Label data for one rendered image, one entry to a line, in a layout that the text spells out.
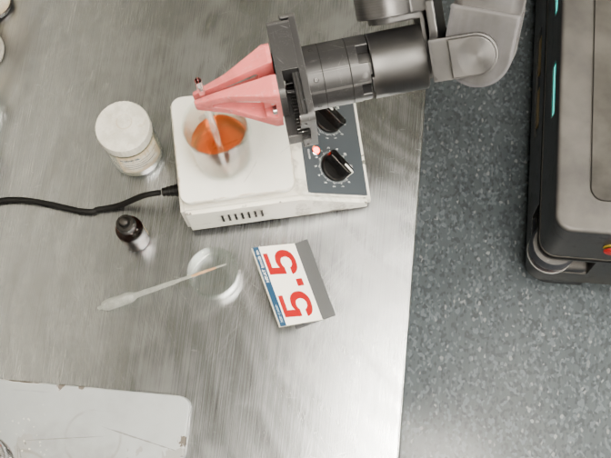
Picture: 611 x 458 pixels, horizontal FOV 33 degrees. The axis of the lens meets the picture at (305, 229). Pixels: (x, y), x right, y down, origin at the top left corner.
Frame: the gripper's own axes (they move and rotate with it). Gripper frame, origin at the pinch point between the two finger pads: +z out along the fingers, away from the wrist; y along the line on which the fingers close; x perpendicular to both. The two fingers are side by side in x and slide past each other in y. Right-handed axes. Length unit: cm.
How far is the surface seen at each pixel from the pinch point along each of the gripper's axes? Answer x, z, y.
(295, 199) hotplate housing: 19.4, -6.2, 4.1
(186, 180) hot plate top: 17.1, 4.3, 0.6
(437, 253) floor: 101, -30, -8
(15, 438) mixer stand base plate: 24.7, 27.1, 21.9
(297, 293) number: 24.1, -4.5, 12.9
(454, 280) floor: 101, -32, -3
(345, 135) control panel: 22.1, -13.0, -2.9
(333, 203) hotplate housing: 21.8, -10.1, 4.5
